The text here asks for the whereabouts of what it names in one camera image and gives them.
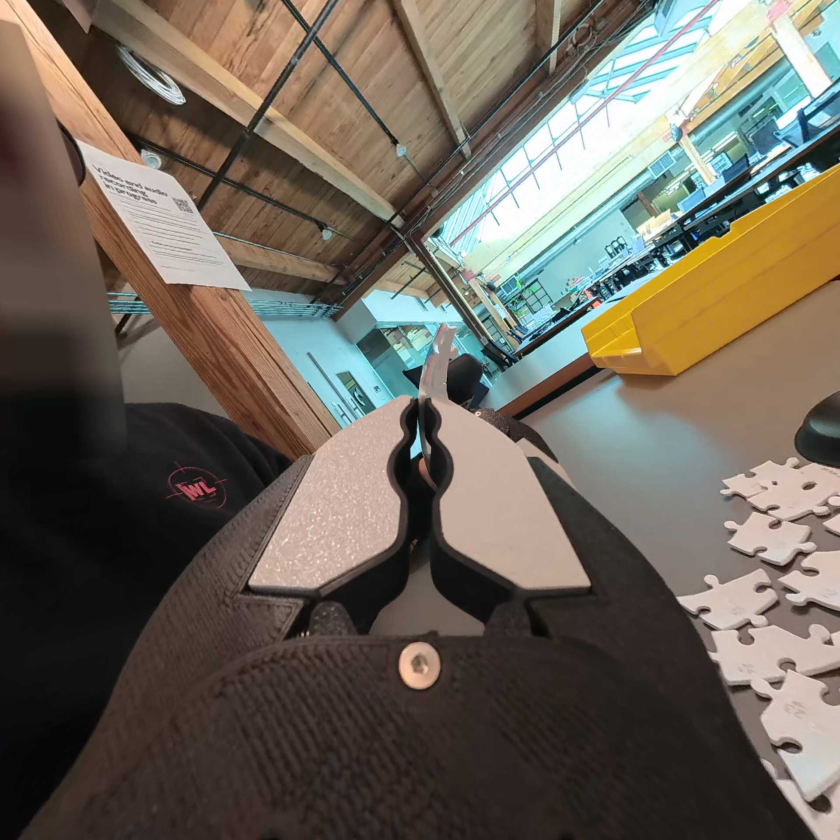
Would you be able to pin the long black workbench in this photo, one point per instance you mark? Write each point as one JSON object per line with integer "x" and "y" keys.
{"x": 754, "y": 197}

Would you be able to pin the pile of white puzzle pieces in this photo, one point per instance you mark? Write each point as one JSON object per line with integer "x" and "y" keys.
{"x": 774, "y": 489}

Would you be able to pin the person's black sweatshirt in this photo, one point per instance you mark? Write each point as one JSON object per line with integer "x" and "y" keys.
{"x": 98, "y": 590}

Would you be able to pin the yellow plastic bin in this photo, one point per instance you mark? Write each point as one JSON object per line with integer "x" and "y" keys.
{"x": 722, "y": 308}

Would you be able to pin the paper notice sheet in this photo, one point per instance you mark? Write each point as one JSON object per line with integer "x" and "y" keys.
{"x": 157, "y": 216}

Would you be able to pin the black round stand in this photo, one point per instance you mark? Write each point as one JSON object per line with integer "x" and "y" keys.
{"x": 823, "y": 433}

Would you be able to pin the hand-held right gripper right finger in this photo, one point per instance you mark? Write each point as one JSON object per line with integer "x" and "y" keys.
{"x": 505, "y": 518}

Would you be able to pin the wooden post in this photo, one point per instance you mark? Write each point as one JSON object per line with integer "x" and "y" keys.
{"x": 216, "y": 341}

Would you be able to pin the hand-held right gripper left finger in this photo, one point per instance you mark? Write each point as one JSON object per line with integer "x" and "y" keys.
{"x": 341, "y": 512}

